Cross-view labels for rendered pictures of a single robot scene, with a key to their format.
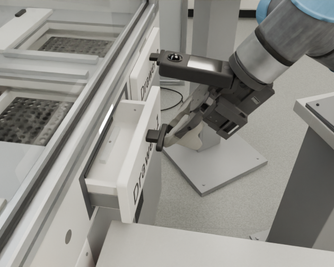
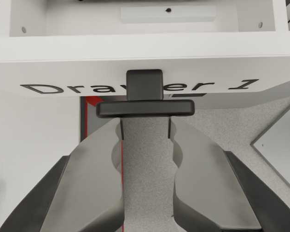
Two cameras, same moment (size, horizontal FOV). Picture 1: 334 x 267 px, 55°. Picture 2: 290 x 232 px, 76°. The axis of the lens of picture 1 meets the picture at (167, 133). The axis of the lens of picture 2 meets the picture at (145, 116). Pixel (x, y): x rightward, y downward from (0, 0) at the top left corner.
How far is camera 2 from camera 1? 0.53 m
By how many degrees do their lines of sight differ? 48
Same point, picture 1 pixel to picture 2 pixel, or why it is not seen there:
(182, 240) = not seen: hidden behind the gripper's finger
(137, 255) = (36, 113)
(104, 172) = (102, 27)
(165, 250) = (46, 145)
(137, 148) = (48, 56)
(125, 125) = (229, 26)
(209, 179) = (271, 150)
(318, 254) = not seen: outside the picture
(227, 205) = not seen: hidden behind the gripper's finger
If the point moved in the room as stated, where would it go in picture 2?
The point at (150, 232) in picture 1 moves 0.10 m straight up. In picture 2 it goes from (67, 122) to (26, 115)
